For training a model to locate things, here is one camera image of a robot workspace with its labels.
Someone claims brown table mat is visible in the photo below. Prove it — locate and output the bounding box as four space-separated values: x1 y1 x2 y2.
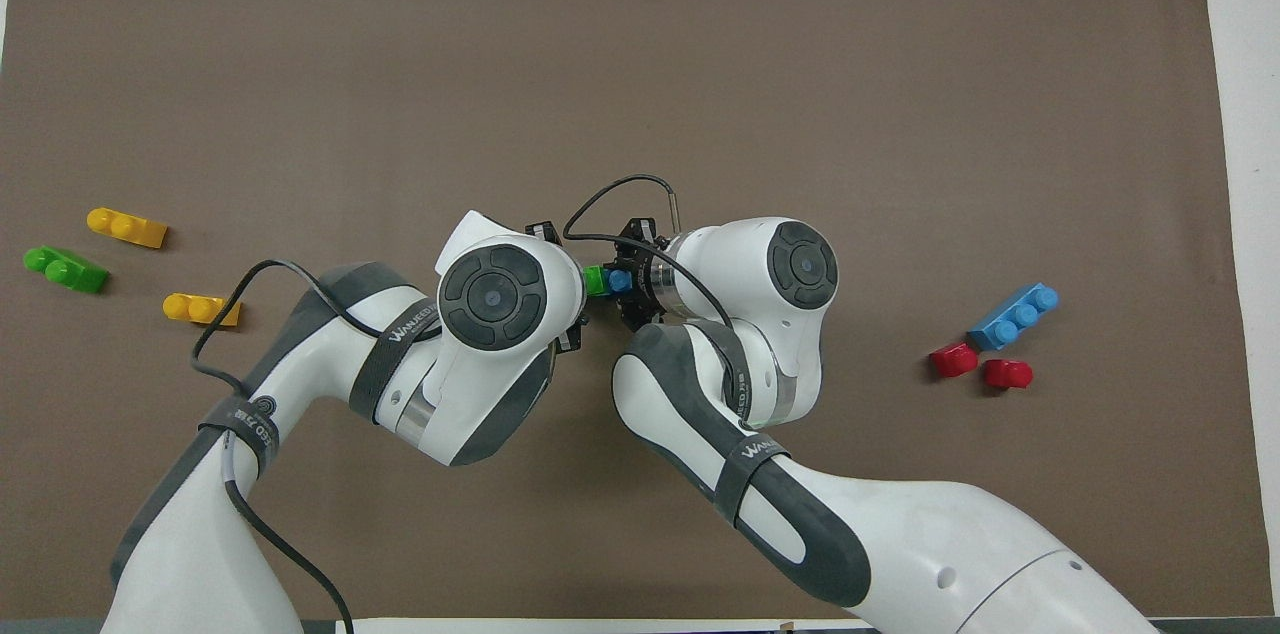
0 0 1276 621

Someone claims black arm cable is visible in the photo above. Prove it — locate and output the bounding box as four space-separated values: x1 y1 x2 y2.
190 259 443 634
562 174 743 340

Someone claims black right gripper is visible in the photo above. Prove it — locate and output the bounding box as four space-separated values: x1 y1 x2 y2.
526 217 665 354

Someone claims yellow two-stud toy block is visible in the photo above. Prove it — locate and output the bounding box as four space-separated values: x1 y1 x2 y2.
162 292 243 328
86 207 169 249

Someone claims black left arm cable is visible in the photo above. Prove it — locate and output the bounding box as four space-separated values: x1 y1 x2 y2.
190 259 443 634

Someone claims red one-stud toy block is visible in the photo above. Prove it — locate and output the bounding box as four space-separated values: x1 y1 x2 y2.
982 358 1034 390
929 342 980 379

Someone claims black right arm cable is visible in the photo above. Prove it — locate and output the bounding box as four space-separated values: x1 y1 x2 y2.
562 174 743 340

